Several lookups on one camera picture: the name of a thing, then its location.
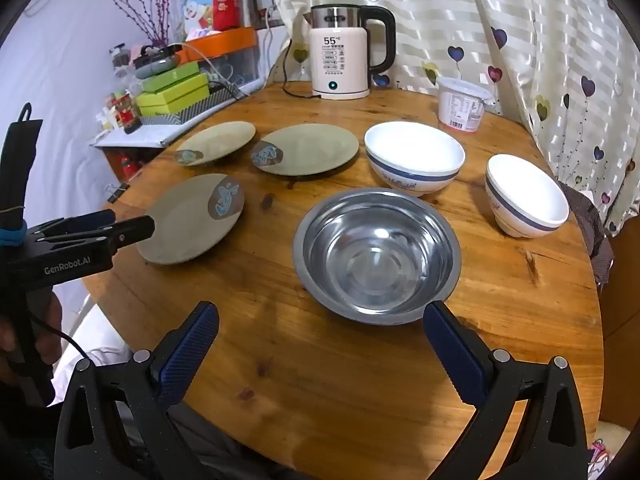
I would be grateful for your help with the white electric kettle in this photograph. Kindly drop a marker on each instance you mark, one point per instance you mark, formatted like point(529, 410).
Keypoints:
point(340, 60)

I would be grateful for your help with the chevron patterned tray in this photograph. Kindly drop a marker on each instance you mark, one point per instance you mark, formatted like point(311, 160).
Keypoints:
point(200, 107)

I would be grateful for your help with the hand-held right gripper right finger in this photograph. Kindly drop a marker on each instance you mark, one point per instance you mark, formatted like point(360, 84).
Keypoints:
point(455, 355)

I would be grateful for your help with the person's left forearm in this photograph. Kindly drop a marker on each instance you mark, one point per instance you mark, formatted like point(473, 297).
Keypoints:
point(25, 425)

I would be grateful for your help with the colourful printed cloth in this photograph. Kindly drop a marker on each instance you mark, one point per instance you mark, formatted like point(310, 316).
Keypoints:
point(600, 457)

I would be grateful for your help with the white side cabinet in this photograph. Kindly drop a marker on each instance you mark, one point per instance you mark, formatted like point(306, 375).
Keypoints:
point(145, 135)

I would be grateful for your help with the stainless steel bowl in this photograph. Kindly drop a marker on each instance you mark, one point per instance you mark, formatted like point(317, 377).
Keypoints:
point(375, 255)

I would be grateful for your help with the heart-print curtain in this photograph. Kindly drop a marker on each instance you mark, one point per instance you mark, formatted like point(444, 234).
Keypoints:
point(450, 20)

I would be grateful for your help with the person's left hand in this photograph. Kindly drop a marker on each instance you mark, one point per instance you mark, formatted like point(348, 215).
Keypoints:
point(49, 310)

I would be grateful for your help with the light green box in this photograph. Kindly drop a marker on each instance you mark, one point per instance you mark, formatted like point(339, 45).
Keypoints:
point(172, 100)

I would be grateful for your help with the small red bottle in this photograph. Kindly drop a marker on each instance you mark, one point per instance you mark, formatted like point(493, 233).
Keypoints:
point(129, 166)

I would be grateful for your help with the white bowl with blue stripe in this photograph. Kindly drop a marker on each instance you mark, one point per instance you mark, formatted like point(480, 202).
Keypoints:
point(530, 190)
point(415, 150)

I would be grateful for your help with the purple dried branches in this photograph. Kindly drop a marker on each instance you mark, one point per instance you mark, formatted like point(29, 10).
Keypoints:
point(159, 35)

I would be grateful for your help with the black binder clip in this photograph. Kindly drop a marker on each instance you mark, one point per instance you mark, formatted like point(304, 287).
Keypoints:
point(117, 192)

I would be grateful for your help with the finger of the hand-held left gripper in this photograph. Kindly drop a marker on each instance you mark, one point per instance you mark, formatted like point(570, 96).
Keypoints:
point(135, 232)

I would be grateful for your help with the grey plate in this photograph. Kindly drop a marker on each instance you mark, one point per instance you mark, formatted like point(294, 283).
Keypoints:
point(315, 147)
point(185, 225)
point(220, 140)

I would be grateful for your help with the clear storage box orange lid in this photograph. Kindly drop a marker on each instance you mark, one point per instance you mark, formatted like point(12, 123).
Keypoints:
point(235, 40)

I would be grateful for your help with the brown checkered cloth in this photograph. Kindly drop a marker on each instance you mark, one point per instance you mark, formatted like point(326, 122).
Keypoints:
point(592, 230)

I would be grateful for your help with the grey oval gadget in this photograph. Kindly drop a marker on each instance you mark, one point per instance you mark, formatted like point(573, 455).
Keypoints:
point(160, 65)

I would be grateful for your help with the brown wooden cabinet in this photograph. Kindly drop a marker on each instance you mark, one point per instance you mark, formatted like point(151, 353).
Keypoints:
point(620, 335)

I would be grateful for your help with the dark green box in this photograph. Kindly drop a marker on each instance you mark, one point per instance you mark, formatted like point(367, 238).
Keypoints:
point(170, 76)

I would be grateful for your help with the small clear bottle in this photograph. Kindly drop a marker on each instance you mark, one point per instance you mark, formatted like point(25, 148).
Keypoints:
point(121, 60)

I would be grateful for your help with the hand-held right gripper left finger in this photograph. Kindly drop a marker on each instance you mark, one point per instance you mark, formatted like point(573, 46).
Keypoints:
point(190, 355)

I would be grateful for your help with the white plastic tub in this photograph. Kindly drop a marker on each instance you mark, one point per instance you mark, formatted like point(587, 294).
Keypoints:
point(462, 110)

